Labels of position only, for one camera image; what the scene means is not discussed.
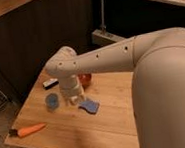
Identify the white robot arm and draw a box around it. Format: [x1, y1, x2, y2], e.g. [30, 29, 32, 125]
[45, 27, 185, 148]

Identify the blue round cup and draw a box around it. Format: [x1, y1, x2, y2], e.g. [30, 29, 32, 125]
[45, 93, 59, 111]

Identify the metal rail base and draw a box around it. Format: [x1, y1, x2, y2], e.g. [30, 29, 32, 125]
[92, 29, 124, 46]

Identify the blue sponge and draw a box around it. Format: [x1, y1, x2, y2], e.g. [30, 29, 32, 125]
[78, 99, 100, 115]

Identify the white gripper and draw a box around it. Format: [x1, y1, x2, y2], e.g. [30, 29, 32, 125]
[59, 75, 86, 105]

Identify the orange toy carrot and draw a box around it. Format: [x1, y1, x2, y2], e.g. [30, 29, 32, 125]
[9, 123, 46, 138]

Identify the metal vertical pole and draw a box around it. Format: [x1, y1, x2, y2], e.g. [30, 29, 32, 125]
[100, 0, 106, 35]

